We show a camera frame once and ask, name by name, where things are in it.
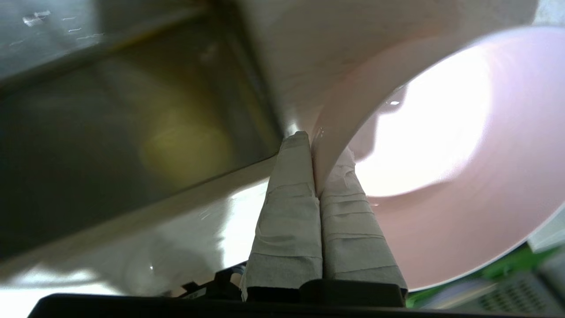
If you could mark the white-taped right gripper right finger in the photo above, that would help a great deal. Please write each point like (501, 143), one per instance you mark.
(353, 238)

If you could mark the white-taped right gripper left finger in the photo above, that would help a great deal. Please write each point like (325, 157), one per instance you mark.
(287, 229)

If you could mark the pink plastic bowl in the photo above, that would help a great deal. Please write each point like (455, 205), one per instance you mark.
(463, 176)

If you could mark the stainless steel sink basin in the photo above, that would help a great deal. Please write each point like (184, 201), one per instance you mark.
(88, 154)

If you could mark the grey perforated rack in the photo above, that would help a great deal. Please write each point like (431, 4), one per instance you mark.
(521, 296)

